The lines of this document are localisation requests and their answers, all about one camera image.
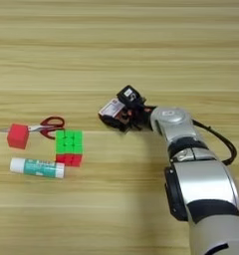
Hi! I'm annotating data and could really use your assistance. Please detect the small red white card box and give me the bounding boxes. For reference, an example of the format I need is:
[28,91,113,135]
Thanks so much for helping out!
[98,98,126,120]

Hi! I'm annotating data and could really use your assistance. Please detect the Rubik's cube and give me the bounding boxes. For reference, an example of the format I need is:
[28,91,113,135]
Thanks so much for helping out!
[54,128,84,168]

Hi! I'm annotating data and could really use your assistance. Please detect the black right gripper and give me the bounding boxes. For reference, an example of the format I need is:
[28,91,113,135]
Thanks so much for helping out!
[98,98,157,132]

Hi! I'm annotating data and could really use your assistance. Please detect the red cube block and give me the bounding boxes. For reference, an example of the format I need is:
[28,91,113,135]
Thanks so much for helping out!
[6,123,30,150]

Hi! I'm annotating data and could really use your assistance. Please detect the red handled scissors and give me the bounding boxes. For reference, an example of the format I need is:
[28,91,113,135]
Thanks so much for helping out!
[0,116,67,140]

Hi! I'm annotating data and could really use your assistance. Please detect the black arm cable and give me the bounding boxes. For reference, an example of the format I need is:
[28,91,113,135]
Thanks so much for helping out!
[192,119,238,166]

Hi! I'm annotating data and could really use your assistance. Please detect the white green glue stick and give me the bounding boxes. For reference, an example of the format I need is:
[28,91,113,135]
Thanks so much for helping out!
[9,156,66,180]

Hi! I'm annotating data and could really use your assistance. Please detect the small black box white label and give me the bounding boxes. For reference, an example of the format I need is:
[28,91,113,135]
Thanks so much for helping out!
[116,84,146,110]

